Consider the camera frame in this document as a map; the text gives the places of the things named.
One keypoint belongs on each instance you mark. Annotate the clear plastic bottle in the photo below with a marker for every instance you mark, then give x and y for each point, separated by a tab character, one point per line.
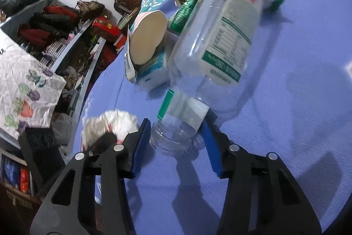
207	62

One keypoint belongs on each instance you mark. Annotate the crumpled white plastic bag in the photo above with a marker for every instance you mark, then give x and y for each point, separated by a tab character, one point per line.
120	123

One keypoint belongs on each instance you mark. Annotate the blue white tissue pack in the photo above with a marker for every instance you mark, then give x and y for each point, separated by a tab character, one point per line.
155	72

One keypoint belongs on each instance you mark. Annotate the pink paper cup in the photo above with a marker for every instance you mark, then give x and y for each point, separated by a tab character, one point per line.
148	32

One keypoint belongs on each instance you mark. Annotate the black speaker box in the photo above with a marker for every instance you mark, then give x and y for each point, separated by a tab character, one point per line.
42	155

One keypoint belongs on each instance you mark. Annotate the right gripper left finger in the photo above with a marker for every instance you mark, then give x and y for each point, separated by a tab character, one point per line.
69	207

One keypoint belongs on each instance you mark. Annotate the grey clothes shelf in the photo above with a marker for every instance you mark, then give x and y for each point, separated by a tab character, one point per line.
68	56

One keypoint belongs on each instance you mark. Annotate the blue bed blanket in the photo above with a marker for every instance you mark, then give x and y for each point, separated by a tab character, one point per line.
294	99

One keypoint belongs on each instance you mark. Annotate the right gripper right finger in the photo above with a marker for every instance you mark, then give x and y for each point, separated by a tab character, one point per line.
262	196

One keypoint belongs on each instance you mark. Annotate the white floral paper bag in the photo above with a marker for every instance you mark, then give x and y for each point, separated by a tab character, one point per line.
29	90

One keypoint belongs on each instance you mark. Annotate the green snack wrapper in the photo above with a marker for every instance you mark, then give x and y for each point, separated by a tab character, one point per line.
180	18

